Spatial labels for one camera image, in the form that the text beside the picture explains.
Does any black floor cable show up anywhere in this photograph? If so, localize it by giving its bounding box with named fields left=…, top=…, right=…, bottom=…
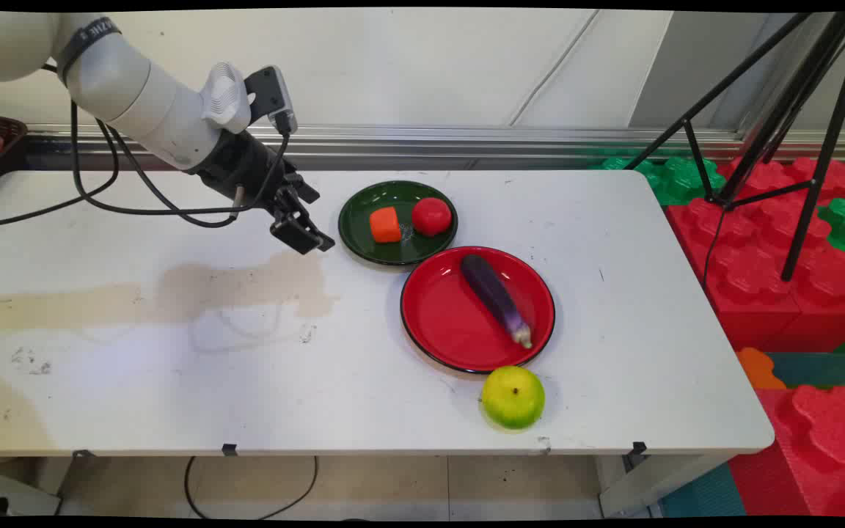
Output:
left=184, top=455, right=320, bottom=521

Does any black velcro strap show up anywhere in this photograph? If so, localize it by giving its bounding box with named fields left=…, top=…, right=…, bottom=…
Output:
left=55, top=16, right=123, bottom=82

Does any dark wicker basket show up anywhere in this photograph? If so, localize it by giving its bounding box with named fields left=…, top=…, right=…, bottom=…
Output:
left=0, top=111, right=29, bottom=201

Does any black tripod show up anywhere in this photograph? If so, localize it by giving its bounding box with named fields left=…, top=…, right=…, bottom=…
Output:
left=623, top=11, right=845, bottom=284

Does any teal foam mat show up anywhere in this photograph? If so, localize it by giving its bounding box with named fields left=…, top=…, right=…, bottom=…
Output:
left=766, top=351, right=845, bottom=390
left=659, top=461, right=747, bottom=518

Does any large red foam block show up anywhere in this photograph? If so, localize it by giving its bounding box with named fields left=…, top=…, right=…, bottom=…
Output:
left=665, top=156, right=845, bottom=353

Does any white ribbed camera mount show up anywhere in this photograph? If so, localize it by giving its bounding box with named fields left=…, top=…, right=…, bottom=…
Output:
left=198, top=62, right=254, bottom=135

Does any dark green plate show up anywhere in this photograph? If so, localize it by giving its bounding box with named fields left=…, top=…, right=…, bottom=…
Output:
left=337, top=180, right=460, bottom=267

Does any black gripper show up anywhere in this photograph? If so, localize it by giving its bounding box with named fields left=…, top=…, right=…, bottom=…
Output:
left=188, top=128, right=336, bottom=256

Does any grey table leg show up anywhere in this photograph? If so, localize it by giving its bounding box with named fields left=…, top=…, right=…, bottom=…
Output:
left=0, top=462, right=65, bottom=518

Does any orange foam piece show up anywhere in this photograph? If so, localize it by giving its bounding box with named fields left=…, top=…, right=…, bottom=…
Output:
left=734, top=346, right=789, bottom=392

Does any red plate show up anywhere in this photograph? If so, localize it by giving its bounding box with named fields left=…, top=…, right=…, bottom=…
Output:
left=400, top=246, right=557, bottom=375

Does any green toy apple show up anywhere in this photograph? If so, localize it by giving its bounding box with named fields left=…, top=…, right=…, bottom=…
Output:
left=480, top=364, right=546, bottom=431

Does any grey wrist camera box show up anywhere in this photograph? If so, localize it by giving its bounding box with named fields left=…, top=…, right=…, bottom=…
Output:
left=244, top=65, right=299, bottom=137

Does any white table leg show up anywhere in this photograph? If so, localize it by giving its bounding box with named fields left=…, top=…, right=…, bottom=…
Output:
left=597, top=454, right=736, bottom=518

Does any purple toy eggplant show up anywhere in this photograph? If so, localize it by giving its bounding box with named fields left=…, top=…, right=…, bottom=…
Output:
left=459, top=253, right=534, bottom=351

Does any orange carrot piece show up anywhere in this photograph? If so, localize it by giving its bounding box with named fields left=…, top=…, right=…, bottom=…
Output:
left=369, top=206, right=403, bottom=244

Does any aluminium wall rail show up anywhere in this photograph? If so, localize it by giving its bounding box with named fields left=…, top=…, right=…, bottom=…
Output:
left=26, top=123, right=845, bottom=164

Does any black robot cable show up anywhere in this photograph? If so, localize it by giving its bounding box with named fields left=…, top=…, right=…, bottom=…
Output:
left=0, top=62, right=293, bottom=229

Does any red toy tomato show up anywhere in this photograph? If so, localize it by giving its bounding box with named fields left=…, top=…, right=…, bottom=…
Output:
left=411, top=197, right=454, bottom=238

